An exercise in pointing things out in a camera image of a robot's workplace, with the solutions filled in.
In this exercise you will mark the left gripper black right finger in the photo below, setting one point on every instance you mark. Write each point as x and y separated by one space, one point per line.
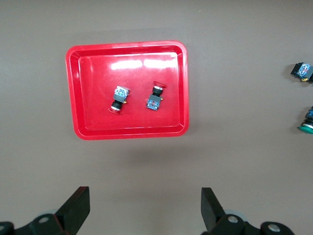
215 218

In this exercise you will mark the green push button switch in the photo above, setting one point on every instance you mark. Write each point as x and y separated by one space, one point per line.
308 127
303 71

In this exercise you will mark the red plastic tray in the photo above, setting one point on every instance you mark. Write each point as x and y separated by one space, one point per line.
97 73

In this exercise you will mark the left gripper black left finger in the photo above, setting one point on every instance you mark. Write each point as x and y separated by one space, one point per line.
71 215

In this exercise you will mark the red push button switch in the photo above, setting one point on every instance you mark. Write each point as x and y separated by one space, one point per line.
120 94
153 102

